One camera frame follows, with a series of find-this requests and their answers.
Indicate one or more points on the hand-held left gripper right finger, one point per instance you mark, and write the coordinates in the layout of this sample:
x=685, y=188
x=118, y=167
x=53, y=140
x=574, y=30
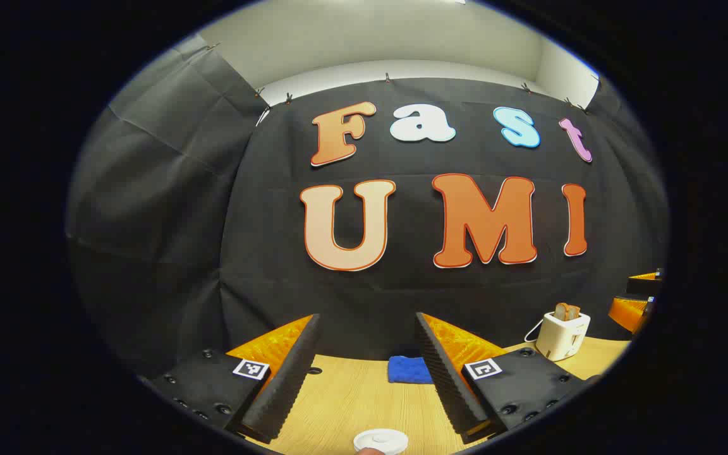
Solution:
x=446, y=379

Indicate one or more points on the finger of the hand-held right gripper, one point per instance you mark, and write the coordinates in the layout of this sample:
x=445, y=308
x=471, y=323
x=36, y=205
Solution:
x=647, y=284
x=630, y=313

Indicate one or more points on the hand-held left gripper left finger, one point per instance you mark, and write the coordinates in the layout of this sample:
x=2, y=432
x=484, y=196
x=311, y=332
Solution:
x=288, y=379

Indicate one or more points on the white teacup lid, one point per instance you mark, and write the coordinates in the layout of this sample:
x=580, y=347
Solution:
x=381, y=439

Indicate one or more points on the blue towel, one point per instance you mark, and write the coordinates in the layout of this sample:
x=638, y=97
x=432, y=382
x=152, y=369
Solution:
x=408, y=371

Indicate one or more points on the brown toast slice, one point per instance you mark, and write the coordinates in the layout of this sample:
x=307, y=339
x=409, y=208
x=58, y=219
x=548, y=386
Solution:
x=575, y=312
x=562, y=311

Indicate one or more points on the white toaster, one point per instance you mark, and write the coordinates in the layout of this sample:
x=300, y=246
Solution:
x=563, y=338

